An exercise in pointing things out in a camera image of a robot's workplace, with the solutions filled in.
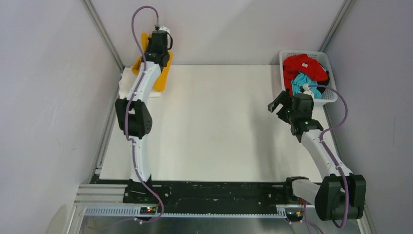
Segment yellow t shirt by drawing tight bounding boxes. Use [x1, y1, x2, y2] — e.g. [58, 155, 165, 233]
[131, 32, 174, 92]

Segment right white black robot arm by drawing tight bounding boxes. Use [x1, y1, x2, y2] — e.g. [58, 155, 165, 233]
[267, 91, 367, 222]

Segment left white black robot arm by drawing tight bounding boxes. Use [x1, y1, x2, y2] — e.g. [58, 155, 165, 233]
[115, 27, 173, 203]

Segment light blue t shirt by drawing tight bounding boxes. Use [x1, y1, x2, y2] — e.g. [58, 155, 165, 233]
[291, 73, 322, 99]

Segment red t shirt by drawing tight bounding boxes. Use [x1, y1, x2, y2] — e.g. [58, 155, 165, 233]
[282, 54, 326, 95]

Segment white plastic laundry basket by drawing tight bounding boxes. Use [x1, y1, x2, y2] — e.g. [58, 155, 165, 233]
[279, 50, 338, 106]

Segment black garment in basket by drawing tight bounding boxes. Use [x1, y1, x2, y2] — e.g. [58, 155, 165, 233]
[317, 66, 330, 94]

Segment folded white t shirt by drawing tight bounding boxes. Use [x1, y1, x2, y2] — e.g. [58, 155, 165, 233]
[118, 67, 161, 99]

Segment right small circuit board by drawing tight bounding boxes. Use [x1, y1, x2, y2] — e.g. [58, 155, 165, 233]
[286, 212, 304, 223]

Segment small circuit board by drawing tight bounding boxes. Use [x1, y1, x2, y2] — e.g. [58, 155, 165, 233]
[139, 207, 157, 215]
[286, 212, 304, 223]

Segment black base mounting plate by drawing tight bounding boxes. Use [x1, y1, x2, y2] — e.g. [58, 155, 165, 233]
[93, 177, 300, 215]

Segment left small circuit board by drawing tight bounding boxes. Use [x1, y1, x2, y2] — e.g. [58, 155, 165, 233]
[139, 207, 157, 215]

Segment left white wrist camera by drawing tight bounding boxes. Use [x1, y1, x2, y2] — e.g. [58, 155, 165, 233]
[155, 25, 170, 34]

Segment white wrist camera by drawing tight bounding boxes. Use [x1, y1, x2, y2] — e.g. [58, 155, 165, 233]
[300, 84, 314, 97]
[155, 25, 170, 34]

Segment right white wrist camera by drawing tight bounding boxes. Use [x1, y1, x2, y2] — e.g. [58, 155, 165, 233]
[300, 84, 314, 97]

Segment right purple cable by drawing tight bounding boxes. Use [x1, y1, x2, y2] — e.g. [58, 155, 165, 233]
[290, 84, 350, 234]

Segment purple cable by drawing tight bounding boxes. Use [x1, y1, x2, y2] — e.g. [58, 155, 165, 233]
[124, 5, 165, 224]
[290, 84, 350, 234]

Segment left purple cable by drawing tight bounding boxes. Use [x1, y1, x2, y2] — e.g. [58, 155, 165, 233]
[124, 5, 165, 224]

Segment aluminium frame rails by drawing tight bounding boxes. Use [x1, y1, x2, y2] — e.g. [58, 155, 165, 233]
[75, 65, 367, 223]

